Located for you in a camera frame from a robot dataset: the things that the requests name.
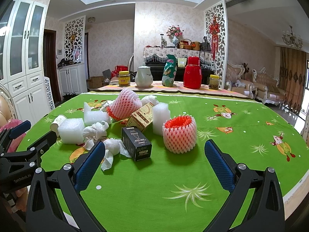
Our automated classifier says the flower vase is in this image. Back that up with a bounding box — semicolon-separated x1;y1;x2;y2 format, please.
166;25;183;48

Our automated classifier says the tall white foam block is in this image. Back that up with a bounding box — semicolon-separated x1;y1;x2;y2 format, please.
152;103;171;136

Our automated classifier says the brown curtain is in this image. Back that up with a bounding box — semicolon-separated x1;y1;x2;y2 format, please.
279;47;306;114

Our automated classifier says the crumpled white tissue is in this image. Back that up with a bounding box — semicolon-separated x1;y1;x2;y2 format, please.
82;121;109;150

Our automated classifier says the green snack bag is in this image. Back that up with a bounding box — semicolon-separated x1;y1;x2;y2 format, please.
162;55;177;87

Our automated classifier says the chandelier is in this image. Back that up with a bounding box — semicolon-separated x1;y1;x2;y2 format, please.
282;25;303;49

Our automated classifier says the red thermos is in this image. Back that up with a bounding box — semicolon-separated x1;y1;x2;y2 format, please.
183;56;202;90

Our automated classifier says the beige ornate sofa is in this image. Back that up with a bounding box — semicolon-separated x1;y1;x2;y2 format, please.
225;63;285;105

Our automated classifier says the yellow lid honey jar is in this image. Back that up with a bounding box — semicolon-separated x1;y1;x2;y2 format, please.
118;71;130;86

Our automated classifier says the white paper cup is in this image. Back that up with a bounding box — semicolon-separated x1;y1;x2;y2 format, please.
50;114;66;137

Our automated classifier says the green cartoon tablecloth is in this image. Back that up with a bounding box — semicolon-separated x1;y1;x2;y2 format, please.
17;90;309;232

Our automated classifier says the pink foam net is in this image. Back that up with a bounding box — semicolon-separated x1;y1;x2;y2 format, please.
107;89;143;121
162;115;197;154

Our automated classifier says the black product box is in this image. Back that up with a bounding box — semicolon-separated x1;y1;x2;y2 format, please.
121;127;152;161

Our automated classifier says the black handbag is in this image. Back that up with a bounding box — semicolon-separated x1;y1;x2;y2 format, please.
199;36;211;53

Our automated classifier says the small yellow lid jar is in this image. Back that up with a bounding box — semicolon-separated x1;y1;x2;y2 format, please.
208;74;220;90

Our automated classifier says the red chinese knot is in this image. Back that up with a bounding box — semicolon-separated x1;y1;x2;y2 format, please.
209;16;220;60

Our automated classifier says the low white cabinet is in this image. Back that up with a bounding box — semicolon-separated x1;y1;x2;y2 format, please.
57;63;87;96

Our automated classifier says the piano with lace cover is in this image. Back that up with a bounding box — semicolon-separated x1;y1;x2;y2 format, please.
142;46;213;83

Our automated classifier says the ornate leather chair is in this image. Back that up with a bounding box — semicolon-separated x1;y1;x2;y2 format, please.
0;83;18;127

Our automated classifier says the cardboard box on floor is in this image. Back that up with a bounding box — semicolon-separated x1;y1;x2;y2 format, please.
86;76;104;90

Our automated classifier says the striped table runner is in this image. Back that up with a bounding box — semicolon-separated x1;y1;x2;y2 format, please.
90;81;250;100

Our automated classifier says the white display cabinet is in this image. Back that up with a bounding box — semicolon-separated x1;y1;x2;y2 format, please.
1;0;50;125

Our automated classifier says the white ceramic teapot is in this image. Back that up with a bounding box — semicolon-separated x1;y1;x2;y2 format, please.
135;63;153;88

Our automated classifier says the person left hand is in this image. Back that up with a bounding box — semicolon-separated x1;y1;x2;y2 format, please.
15;187;28;212

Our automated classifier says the red gift bag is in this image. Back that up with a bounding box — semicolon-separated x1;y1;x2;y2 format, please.
111;65;128;78

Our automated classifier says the pink foam net front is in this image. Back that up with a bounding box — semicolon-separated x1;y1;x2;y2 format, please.
162;115;197;154

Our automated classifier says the white foam piece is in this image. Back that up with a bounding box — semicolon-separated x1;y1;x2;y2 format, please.
84;102;112;126

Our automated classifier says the yellow cardboard box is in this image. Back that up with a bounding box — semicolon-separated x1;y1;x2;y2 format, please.
126;103;154;132

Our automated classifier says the white plastic bag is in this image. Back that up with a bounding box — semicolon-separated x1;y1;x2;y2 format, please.
101;138;131;171

